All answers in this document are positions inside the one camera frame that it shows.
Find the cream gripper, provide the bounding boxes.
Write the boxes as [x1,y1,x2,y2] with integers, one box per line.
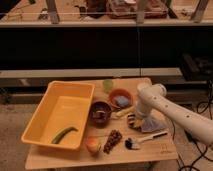
[133,98,151,130]

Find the striped eraser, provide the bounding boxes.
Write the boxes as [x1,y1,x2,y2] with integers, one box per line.
[127,114,136,128]

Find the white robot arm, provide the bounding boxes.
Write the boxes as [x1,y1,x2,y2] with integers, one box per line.
[134,83,213,149]

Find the green plastic cup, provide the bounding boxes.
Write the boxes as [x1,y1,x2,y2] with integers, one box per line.
[103,79,113,93]

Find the grey cloth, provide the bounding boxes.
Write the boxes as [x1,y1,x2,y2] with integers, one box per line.
[141,115,166,133]

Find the yellow banana piece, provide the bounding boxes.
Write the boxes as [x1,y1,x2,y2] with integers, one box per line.
[115,106,134,118]

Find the black white dish brush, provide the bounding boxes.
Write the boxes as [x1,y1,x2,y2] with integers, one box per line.
[125,131,168,150]

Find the blue sponge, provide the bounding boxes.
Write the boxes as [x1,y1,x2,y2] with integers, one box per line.
[115,96,129,107]

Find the wooden table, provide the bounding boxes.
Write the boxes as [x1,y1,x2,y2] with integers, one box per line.
[24,77,179,171]

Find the orange bowl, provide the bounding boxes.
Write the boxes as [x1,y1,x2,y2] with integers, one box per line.
[108,88,133,108]

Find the dark brown bowl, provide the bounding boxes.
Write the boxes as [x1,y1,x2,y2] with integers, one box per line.
[89,101,112,127]

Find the orange peach fruit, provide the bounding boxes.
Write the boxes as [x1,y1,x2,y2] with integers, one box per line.
[86,137,101,154]

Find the yellow plastic bin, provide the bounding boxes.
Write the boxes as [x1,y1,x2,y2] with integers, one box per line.
[21,81,95,150]

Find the green chili pepper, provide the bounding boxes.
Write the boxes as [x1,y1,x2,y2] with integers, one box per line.
[51,127,78,144]

